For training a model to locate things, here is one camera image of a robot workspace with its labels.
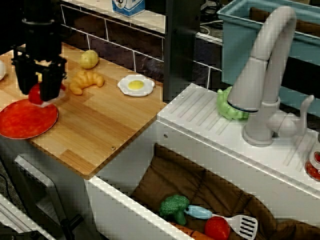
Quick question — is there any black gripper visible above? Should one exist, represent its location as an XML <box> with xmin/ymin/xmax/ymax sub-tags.
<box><xmin>11</xmin><ymin>19</ymin><xmax>68</xmax><ymax>103</ymax></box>

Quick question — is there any red round plate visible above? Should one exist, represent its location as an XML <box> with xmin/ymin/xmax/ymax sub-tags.
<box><xmin>0</xmin><ymin>98</ymin><xmax>59</xmax><ymax>140</ymax></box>

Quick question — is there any white rounded object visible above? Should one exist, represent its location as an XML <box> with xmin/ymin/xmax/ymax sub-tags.
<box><xmin>0</xmin><ymin>59</ymin><xmax>7</xmax><ymax>81</ymax></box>

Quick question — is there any orange toy croissant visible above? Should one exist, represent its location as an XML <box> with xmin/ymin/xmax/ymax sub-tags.
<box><xmin>69</xmin><ymin>70</ymin><xmax>105</xmax><ymax>96</ymax></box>

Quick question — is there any yellow toy potato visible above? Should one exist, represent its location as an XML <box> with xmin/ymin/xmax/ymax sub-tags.
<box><xmin>79</xmin><ymin>49</ymin><xmax>100</xmax><ymax>70</ymax></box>

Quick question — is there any wooden countertop board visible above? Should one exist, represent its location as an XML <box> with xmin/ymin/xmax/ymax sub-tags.
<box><xmin>0</xmin><ymin>42</ymin><xmax>168</xmax><ymax>181</ymax></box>

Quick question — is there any toy fried egg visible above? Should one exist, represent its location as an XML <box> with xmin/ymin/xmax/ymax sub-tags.
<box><xmin>117</xmin><ymin>74</ymin><xmax>156</xmax><ymax>98</ymax></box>

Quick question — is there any grey cabinet front panel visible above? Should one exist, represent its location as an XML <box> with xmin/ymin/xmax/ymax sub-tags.
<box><xmin>14</xmin><ymin>144</ymin><xmax>87</xmax><ymax>226</ymax></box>

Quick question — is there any blue white milk carton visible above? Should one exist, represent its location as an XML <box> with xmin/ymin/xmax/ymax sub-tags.
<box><xmin>111</xmin><ymin>0</ymin><xmax>146</xmax><ymax>18</ymax></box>

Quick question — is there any white kitchen shelf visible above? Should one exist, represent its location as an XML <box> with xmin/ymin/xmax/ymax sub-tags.
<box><xmin>61</xmin><ymin>0</ymin><xmax>167</xmax><ymax>33</ymax></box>

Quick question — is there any white toy sink unit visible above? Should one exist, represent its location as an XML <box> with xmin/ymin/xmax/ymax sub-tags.
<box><xmin>84</xmin><ymin>83</ymin><xmax>320</xmax><ymax>240</ymax></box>

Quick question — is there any brown cloth in sink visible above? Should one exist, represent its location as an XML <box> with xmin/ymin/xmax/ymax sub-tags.
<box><xmin>131</xmin><ymin>143</ymin><xmax>320</xmax><ymax>240</ymax></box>

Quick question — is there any green toy broccoli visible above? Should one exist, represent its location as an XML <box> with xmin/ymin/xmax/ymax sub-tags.
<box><xmin>159</xmin><ymin>194</ymin><xmax>190</xmax><ymax>226</ymax></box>

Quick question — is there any green toy lettuce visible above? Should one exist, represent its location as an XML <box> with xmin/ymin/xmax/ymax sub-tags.
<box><xmin>216</xmin><ymin>86</ymin><xmax>251</xmax><ymax>122</ymax></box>

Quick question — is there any teal plastic bin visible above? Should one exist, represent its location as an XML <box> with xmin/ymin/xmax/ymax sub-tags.
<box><xmin>216</xmin><ymin>0</ymin><xmax>320</xmax><ymax>118</ymax></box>

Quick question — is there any orange toy carrot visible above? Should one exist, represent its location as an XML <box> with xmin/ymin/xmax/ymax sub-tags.
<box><xmin>169</xmin><ymin>221</ymin><xmax>213</xmax><ymax>240</ymax></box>

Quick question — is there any grey toy faucet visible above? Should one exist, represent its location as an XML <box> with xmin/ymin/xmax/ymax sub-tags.
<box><xmin>226</xmin><ymin>5</ymin><xmax>316</xmax><ymax>148</ymax></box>

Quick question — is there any tomato print tin can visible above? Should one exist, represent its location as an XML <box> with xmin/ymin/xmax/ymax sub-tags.
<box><xmin>304</xmin><ymin>132</ymin><xmax>320</xmax><ymax>182</ymax></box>

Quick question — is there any aluminium rail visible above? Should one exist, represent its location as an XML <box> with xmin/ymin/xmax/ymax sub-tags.
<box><xmin>0</xmin><ymin>193</ymin><xmax>53</xmax><ymax>240</ymax></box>

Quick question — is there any black knob handle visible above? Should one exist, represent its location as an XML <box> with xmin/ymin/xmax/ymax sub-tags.
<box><xmin>60</xmin><ymin>213</ymin><xmax>85</xmax><ymax>240</ymax></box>

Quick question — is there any wide black upright post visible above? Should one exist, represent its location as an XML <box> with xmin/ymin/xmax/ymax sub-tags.
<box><xmin>162</xmin><ymin>0</ymin><xmax>202</xmax><ymax>103</ymax></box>

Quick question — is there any white cable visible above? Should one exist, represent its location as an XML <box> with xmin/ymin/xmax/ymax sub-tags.
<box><xmin>199</xmin><ymin>19</ymin><xmax>224</xmax><ymax>35</ymax></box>

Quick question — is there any blue handled white spatula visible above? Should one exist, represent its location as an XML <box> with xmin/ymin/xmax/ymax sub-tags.
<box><xmin>186</xmin><ymin>204</ymin><xmax>259</xmax><ymax>238</ymax></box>

